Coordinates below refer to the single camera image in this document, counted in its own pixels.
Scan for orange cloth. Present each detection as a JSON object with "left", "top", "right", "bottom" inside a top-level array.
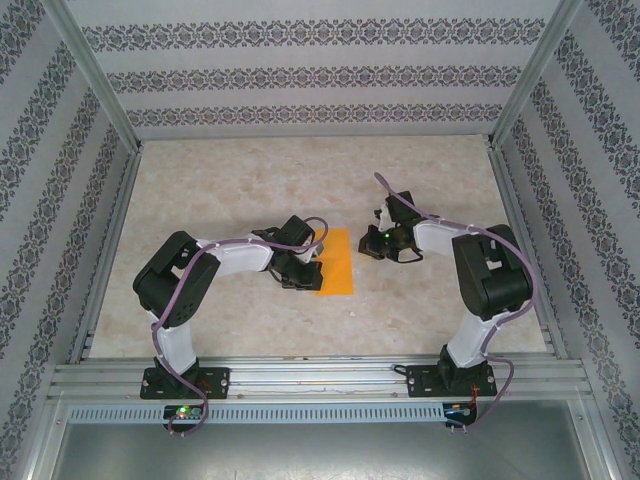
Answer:
[{"left": 315, "top": 228, "right": 355, "bottom": 297}]

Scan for grey sheet metal tray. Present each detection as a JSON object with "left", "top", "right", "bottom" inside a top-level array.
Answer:
[{"left": 19, "top": 394, "right": 621, "bottom": 480}]

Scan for small controller board with LED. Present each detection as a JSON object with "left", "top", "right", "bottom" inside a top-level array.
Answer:
[
  {"left": 442, "top": 402, "right": 476, "bottom": 421},
  {"left": 162, "top": 404, "right": 204, "bottom": 424}
]

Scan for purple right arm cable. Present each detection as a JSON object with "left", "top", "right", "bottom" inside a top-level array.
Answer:
[{"left": 372, "top": 171, "right": 537, "bottom": 436}]

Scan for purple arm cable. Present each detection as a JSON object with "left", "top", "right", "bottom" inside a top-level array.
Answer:
[
  {"left": 372, "top": 171, "right": 537, "bottom": 436},
  {"left": 149, "top": 215, "right": 331, "bottom": 439}
]

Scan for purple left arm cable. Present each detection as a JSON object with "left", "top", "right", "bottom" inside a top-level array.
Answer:
[{"left": 149, "top": 215, "right": 331, "bottom": 439}]

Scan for aluminium mounting rail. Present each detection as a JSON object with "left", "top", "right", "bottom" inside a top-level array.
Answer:
[{"left": 47, "top": 354, "right": 596, "bottom": 401}]

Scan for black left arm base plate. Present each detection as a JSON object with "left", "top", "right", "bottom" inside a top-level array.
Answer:
[{"left": 139, "top": 367, "right": 231, "bottom": 401}]

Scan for aluminium side rail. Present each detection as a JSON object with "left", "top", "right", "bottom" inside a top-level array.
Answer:
[
  {"left": 487, "top": 142, "right": 569, "bottom": 359},
  {"left": 67, "top": 142, "right": 146, "bottom": 364}
]

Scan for grey slotted cable duct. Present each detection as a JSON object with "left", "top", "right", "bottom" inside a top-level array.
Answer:
[{"left": 67, "top": 402, "right": 476, "bottom": 424}]

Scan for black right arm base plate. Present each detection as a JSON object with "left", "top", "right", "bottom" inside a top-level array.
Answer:
[{"left": 404, "top": 364, "right": 499, "bottom": 399}]

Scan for aluminium frame post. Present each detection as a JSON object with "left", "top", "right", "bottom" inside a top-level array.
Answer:
[
  {"left": 484, "top": 0, "right": 586, "bottom": 151},
  {"left": 39, "top": 0, "right": 146, "bottom": 154}
]

